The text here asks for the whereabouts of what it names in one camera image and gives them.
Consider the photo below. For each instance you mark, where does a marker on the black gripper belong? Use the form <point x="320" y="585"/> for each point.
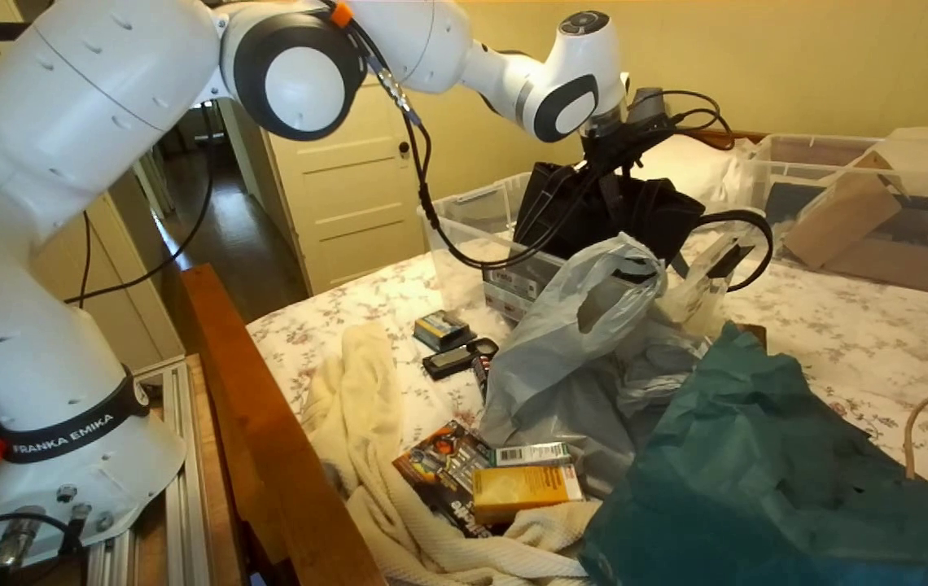
<point x="619" y="139"/>

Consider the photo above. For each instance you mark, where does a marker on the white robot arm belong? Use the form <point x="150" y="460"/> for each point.
<point x="91" y="88"/>

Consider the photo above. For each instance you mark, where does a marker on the black fabric bag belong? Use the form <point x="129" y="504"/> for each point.
<point x="564" y="213"/>

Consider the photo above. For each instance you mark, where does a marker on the grey plastic bag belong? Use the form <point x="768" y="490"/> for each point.
<point x="592" y="363"/>

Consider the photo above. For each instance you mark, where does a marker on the teal fabric bag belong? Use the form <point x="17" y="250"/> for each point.
<point x="753" y="479"/>

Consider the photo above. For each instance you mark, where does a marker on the clear plastic bin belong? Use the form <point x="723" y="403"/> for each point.
<point x="476" y="256"/>

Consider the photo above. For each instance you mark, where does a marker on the cardboard box in bin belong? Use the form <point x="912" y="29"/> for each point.
<point x="866" y="230"/>

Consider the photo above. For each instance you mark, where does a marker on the dark battery pack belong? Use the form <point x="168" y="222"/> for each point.
<point x="440" y="329"/>

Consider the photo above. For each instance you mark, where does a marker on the cream panel door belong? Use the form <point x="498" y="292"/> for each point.
<point x="349" y="197"/>

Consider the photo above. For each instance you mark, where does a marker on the small black device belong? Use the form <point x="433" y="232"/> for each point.
<point x="474" y="358"/>

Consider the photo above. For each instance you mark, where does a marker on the floral bed sheet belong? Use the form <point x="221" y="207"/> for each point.
<point x="862" y="346"/>

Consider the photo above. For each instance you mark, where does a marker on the colourful snack packet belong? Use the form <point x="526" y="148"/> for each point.
<point x="446" y="465"/>

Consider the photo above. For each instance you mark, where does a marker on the yellow box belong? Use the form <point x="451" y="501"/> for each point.
<point x="502" y="493"/>

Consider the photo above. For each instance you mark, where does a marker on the cream cloth towel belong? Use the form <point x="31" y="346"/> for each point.
<point x="352" y="422"/>

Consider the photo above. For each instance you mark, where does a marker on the wooden bed footboard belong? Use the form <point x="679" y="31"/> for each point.
<point x="283" y="495"/>

